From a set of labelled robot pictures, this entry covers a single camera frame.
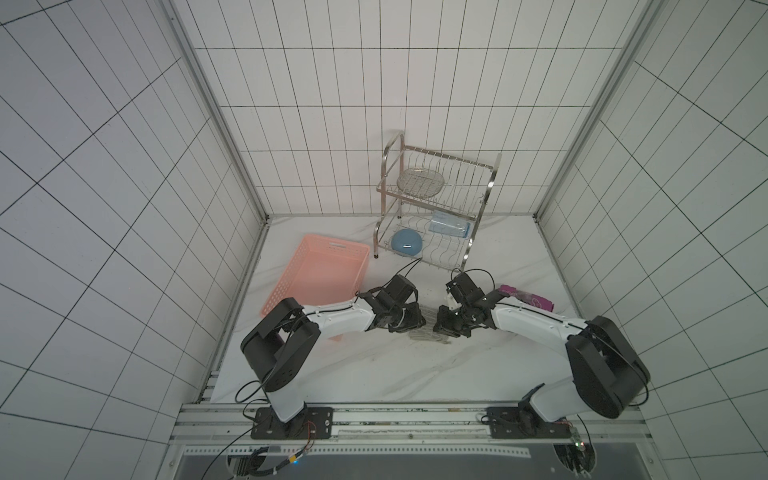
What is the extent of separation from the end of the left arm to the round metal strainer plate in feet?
1.01

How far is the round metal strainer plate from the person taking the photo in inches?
35.8

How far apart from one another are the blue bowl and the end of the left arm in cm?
27

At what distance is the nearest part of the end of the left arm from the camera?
26.2 inches

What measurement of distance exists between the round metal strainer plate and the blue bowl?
19 centimetres

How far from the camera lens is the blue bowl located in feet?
3.37
